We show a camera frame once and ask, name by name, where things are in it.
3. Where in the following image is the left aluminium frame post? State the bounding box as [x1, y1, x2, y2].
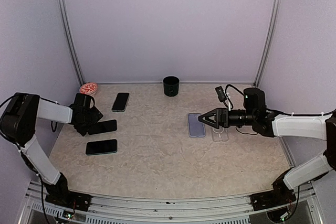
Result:
[57, 0, 85, 86]

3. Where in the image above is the right aluminium frame post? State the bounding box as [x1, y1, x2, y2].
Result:
[254, 0, 281, 87]

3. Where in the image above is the aluminium frame post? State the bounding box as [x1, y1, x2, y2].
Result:
[254, 0, 281, 87]
[57, 0, 85, 86]

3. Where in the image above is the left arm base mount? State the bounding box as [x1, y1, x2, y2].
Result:
[45, 191, 92, 212]

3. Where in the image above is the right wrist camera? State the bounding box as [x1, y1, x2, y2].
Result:
[215, 86, 234, 110]

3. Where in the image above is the front aluminium rail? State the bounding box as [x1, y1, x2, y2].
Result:
[23, 179, 321, 224]

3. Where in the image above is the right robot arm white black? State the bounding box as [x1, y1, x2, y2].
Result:
[198, 87, 335, 205]

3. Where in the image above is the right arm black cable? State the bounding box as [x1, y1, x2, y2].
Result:
[225, 83, 336, 135]

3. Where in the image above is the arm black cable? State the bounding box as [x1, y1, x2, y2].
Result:
[0, 95, 60, 224]
[225, 83, 336, 135]

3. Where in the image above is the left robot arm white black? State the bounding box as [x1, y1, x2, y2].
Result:
[1, 92, 103, 206]

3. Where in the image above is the clear phone case right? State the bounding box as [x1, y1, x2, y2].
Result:
[212, 127, 229, 142]

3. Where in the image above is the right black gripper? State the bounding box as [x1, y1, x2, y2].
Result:
[198, 108, 256, 129]

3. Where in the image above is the dark green mug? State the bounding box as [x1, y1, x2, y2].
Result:
[163, 76, 180, 97]

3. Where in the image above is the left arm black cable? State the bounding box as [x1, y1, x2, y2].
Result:
[0, 95, 60, 224]

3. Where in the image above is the black phone top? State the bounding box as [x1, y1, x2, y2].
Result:
[88, 120, 117, 135]

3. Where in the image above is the black phone bottom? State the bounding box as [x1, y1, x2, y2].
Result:
[86, 139, 118, 156]

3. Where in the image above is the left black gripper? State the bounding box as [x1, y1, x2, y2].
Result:
[75, 106, 103, 136]

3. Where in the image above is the black phone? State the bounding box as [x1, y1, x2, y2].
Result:
[86, 139, 118, 156]
[88, 120, 117, 135]
[111, 92, 130, 112]

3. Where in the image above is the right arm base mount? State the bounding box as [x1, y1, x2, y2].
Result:
[250, 191, 297, 211]

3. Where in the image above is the red white patterned bowl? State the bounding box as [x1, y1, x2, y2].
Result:
[79, 82, 98, 95]

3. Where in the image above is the lavender phone case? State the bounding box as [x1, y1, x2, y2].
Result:
[187, 113, 206, 138]

